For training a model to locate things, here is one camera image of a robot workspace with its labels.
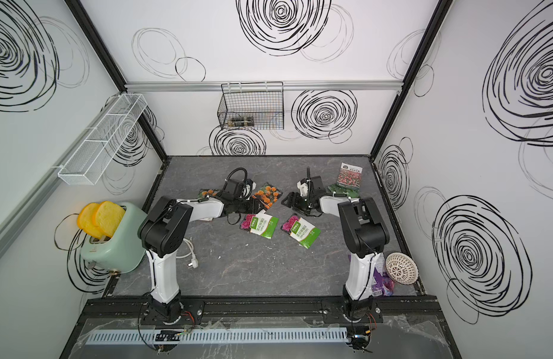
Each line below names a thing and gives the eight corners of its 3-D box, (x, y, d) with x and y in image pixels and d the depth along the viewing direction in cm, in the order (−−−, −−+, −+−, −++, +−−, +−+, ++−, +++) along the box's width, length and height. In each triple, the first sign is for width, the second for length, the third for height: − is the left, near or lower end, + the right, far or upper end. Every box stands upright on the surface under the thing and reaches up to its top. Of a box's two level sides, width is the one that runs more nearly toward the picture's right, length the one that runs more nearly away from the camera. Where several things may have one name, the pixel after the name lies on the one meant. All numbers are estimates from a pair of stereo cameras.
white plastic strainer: (390, 287, 81) (397, 282, 77) (382, 257, 88) (387, 252, 84) (416, 287, 81) (423, 282, 77) (405, 257, 88) (412, 252, 84)
